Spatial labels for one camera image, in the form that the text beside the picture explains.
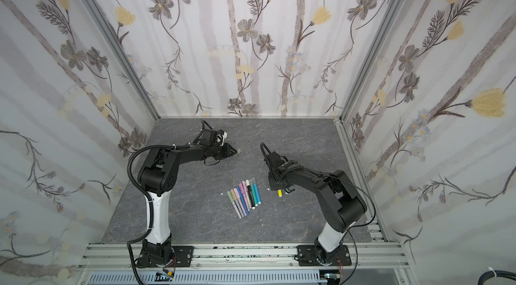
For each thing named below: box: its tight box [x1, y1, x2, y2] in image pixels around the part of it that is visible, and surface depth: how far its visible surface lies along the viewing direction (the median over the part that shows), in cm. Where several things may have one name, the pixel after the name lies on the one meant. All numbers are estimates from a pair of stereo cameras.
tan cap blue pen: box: [229, 188, 244, 218], surface depth 90 cm
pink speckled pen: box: [241, 180, 252, 210], surface depth 92 cm
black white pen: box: [245, 179, 256, 210], surface depth 90 cm
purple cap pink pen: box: [238, 182, 251, 212], surface depth 91 cm
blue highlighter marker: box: [251, 176, 262, 206], surface depth 92 cm
